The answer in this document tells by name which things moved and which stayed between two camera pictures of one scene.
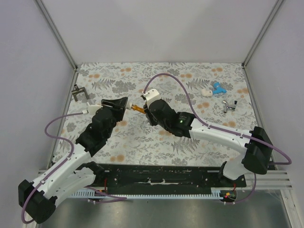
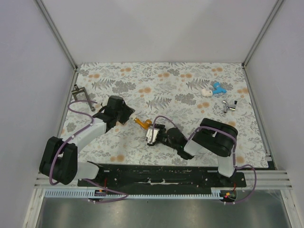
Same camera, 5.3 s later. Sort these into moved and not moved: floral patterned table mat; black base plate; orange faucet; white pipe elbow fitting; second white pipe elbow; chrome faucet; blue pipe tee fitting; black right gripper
Moved: black right gripper; orange faucet; white pipe elbow fitting
Not moved: black base plate; floral patterned table mat; second white pipe elbow; chrome faucet; blue pipe tee fitting
